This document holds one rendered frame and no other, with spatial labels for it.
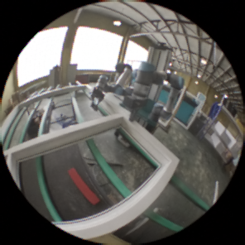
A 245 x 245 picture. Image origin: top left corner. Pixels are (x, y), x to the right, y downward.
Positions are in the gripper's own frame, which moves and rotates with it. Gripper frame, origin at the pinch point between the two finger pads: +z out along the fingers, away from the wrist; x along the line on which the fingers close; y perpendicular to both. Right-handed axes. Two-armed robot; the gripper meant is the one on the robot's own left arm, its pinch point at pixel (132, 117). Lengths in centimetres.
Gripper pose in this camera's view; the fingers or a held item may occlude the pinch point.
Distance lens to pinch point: 44.8
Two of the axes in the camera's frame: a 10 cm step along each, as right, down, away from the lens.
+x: 7.8, -2.6, 5.8
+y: 6.0, 5.8, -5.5
